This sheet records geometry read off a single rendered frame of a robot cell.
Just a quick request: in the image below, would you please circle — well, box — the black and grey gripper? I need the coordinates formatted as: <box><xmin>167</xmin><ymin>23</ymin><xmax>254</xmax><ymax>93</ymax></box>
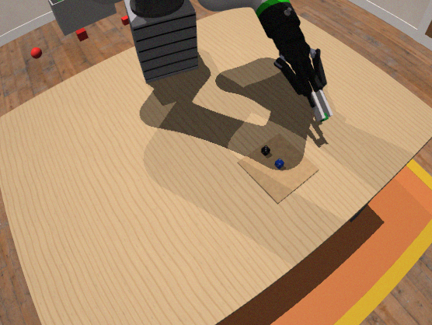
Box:
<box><xmin>272</xmin><ymin>25</ymin><xmax>333</xmax><ymax>121</ymax></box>

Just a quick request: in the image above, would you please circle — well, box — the blue die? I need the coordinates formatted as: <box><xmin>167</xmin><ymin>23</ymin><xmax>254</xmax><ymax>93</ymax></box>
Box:
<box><xmin>274</xmin><ymin>159</ymin><xmax>284</xmax><ymax>169</ymax></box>

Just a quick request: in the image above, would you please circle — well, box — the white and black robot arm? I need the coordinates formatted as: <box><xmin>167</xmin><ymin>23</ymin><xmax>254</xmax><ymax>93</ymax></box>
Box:
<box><xmin>92</xmin><ymin>0</ymin><xmax>301</xmax><ymax>39</ymax></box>

